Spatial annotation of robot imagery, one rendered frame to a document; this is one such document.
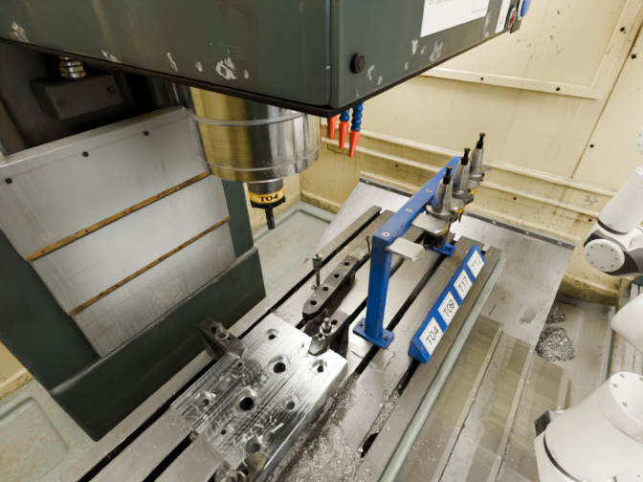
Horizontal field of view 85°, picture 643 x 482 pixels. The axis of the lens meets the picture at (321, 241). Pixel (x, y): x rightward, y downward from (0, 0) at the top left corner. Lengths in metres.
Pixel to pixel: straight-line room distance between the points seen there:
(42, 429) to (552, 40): 1.88
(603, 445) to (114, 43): 0.62
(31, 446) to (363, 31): 1.40
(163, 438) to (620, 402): 0.77
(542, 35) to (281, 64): 1.13
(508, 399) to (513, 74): 0.96
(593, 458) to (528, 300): 0.92
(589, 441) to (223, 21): 0.53
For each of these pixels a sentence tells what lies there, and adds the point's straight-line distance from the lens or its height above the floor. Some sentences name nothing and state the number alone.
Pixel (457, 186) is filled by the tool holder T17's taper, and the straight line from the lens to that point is 0.92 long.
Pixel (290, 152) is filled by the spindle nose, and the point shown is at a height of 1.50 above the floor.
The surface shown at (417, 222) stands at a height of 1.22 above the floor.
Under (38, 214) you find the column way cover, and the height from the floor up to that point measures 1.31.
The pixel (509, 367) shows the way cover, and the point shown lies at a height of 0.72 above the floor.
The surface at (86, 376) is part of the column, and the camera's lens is 1.12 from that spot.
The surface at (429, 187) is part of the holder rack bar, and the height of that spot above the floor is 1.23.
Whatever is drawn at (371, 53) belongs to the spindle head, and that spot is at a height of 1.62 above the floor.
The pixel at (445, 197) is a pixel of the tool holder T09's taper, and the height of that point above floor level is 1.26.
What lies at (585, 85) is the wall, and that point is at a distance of 1.33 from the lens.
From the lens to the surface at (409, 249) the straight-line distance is 0.73.
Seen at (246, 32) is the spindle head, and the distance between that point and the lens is 0.26.
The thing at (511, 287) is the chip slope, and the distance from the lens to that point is 1.42.
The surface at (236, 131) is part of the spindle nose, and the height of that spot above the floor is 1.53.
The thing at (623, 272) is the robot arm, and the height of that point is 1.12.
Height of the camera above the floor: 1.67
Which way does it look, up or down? 38 degrees down
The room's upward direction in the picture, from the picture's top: 2 degrees counter-clockwise
